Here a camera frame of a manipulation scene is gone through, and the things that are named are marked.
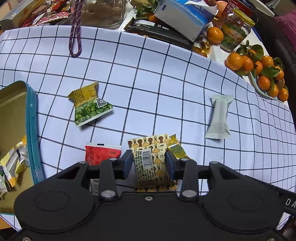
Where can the gold teal metal tin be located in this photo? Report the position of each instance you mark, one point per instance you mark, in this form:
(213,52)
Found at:
(19,119)

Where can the pile of red candy wrappers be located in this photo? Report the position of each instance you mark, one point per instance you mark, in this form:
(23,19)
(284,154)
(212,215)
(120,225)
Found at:
(47,13)

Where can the loose mandarin orange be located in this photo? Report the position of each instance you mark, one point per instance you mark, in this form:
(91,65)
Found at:
(214,35)

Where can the red white snack packet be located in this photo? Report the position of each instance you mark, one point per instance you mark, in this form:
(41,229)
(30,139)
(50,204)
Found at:
(95,154)

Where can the yellow lid pickle jar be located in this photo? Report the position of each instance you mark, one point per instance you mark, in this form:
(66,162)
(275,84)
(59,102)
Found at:
(235,29)

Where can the yellow silver snack packet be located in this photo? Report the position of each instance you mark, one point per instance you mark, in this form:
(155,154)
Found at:
(15,161)

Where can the blue tissue pack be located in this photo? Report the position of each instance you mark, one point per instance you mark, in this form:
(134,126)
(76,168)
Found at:
(189,18)

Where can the beige patterned snack packet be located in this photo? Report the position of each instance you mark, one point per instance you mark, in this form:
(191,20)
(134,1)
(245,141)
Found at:
(149,158)

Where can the pink cushion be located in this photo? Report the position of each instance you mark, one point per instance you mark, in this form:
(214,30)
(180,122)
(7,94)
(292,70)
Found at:
(287,24)

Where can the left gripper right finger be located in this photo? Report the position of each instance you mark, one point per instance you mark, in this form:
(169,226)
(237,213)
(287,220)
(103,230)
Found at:
(184,169)

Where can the gold foil candy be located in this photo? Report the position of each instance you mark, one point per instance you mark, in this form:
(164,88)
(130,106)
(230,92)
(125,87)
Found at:
(175,147)

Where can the grey cardboard box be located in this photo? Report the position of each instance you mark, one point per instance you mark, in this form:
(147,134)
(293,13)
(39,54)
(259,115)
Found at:
(16,17)

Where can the large glass jar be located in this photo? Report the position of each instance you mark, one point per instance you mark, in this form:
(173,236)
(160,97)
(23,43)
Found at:
(98,13)

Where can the green pea snack packet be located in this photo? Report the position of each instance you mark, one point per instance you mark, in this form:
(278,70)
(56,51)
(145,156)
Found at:
(88,105)

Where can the tray of mandarins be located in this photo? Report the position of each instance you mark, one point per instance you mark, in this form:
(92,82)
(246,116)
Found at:
(265,73)

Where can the black wallet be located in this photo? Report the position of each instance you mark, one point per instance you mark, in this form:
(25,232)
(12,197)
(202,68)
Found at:
(158,31)

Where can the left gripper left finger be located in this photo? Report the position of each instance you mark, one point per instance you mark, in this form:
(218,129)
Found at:
(111,170)

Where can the pale green bar packet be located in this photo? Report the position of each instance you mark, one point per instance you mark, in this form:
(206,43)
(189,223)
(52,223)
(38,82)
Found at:
(219,128)

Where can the white green crinkled packet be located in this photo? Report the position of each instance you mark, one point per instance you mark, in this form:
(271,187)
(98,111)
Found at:
(3,188)

